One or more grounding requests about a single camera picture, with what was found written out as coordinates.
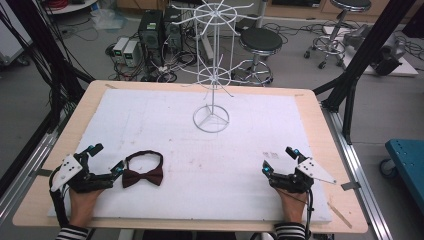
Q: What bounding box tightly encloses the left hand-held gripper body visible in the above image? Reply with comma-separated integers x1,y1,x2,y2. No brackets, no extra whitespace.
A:
49,152,115,195

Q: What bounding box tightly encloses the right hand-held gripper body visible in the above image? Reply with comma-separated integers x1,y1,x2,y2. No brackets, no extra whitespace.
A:
269,156,338,195

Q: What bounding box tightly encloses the dark red bow tie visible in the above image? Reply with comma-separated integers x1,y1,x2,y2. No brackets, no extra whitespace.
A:
121,150,165,189

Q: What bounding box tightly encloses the person's right hand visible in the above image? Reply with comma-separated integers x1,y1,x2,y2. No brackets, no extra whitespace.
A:
275,187,308,224

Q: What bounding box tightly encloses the person's left hand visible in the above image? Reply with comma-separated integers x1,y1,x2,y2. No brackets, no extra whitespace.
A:
68,187,105,229

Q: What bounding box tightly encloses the grey tape strip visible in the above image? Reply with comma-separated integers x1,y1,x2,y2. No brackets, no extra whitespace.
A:
340,181,362,192
27,168,54,178

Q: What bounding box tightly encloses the person's right striped sleeve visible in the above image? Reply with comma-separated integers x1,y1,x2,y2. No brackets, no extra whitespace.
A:
273,221,307,240

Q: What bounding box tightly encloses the person's striped sleeve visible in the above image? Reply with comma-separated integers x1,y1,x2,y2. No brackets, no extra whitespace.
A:
273,221,307,240
54,224,90,240

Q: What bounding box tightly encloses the thin wooden stick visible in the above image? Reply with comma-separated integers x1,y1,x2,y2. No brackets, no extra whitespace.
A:
326,201,353,230

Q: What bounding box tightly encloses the person's left striped sleeve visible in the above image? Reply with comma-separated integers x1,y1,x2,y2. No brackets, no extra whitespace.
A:
54,224,90,240

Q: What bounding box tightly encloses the white foam board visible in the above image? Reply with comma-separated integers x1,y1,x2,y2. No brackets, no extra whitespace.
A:
47,87,333,224

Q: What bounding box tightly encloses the grey power supply unit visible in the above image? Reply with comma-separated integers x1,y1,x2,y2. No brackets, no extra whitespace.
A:
122,39,141,68
111,36,130,64

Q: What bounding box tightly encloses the blue cart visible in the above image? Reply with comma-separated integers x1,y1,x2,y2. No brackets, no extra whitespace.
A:
379,138,424,224

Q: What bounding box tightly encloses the black round stool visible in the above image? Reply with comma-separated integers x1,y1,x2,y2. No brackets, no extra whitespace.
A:
233,26,284,86

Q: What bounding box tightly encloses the black computer tower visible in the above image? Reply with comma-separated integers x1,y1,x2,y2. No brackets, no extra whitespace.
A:
137,9,165,68

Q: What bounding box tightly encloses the white platform with black device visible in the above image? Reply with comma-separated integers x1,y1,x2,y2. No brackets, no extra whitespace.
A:
342,23,420,78

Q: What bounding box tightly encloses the clear plastic bag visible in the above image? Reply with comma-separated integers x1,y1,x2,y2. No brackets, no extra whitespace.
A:
90,7,128,32

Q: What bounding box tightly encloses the dark computer tower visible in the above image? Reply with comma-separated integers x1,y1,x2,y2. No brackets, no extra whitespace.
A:
162,7,184,52

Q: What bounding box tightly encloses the round white table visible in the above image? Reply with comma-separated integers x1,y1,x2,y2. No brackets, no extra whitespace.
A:
42,0,100,16

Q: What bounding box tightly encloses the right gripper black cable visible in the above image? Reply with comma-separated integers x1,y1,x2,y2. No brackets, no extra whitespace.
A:
303,187,316,240

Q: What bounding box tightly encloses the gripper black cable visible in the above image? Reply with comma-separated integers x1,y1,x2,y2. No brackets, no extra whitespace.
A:
303,187,316,240
48,165,72,229

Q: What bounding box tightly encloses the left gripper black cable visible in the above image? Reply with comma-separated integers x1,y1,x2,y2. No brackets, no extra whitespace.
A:
48,165,72,229

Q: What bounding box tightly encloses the aluminium rail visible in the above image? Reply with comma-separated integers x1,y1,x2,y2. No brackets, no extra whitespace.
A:
320,104,395,240
0,109,69,228

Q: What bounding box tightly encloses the white wire display rack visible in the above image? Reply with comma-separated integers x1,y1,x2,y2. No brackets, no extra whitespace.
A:
170,0,265,134

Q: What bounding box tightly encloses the black metal frame strut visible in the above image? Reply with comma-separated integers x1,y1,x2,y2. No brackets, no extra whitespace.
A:
312,0,418,145
4,0,95,134

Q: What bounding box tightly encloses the black stool with chrome ring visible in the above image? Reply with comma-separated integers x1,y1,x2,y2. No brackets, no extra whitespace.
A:
303,0,373,70

